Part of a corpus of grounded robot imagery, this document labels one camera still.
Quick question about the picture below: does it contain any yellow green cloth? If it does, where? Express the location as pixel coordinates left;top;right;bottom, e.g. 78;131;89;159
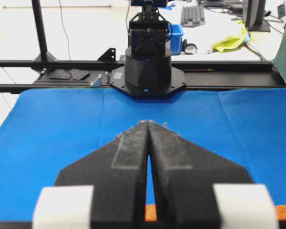
211;20;250;53

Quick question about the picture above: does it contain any blue plastic bin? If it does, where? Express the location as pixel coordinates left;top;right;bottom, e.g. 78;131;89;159
169;24;184;55

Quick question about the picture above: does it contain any black tape roll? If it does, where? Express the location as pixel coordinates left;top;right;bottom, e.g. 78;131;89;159
182;39;197;55

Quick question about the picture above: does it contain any black monitor stand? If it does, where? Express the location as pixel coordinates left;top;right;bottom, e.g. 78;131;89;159
242;0;270;32

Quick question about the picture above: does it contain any silver corner bracket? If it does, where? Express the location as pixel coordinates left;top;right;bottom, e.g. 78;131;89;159
90;74;102;87

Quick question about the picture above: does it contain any blue table cloth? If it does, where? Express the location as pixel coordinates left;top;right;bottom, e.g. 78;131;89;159
0;88;286;221

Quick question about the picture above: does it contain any orange towel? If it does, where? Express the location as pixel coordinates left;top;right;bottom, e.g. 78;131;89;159
145;204;286;222

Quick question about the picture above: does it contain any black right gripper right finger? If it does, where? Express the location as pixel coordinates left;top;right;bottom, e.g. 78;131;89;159
148;122;278;229

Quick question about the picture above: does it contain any black aluminium frame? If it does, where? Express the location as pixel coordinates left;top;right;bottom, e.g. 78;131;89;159
0;0;286;97

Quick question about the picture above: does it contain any thin cable on table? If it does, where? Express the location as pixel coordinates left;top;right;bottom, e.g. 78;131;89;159
58;0;72;61

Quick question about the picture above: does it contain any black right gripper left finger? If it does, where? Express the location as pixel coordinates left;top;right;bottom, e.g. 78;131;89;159
32;122;148;229

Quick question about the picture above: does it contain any black keyboard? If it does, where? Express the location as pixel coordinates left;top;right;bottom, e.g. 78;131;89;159
181;6;205;28

